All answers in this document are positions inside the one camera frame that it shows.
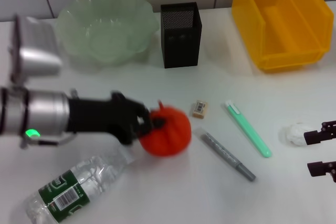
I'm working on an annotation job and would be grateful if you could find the yellow plastic bin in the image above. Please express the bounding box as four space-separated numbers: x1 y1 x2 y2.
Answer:
231 0 335 74

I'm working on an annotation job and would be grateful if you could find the beige eraser with barcode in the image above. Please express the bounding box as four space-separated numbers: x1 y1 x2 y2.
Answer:
192 100 209 119

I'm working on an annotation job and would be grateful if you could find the red tomato toy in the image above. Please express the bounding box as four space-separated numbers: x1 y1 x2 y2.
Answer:
138 100 192 158

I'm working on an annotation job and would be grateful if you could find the green pen with white clip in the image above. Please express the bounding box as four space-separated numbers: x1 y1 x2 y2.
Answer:
224 100 273 158

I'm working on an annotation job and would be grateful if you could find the clear water bottle green label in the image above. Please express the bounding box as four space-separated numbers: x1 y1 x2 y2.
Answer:
22 142 137 224

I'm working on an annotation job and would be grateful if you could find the black mesh pen holder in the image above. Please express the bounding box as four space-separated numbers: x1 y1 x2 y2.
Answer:
160 2 203 69

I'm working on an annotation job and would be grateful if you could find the left arm wrist cable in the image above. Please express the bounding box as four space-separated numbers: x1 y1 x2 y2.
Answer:
19 132 77 148

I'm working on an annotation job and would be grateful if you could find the white paper ball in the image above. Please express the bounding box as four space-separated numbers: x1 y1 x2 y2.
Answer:
283 122 313 146

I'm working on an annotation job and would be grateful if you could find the translucent green fruit plate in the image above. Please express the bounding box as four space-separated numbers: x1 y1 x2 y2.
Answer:
54 0 161 66

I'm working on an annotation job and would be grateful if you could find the grey glitter marker pen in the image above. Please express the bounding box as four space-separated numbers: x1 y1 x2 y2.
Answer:
193 127 257 182

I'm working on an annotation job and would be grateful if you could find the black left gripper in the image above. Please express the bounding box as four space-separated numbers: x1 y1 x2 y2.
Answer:
67 91 166 146

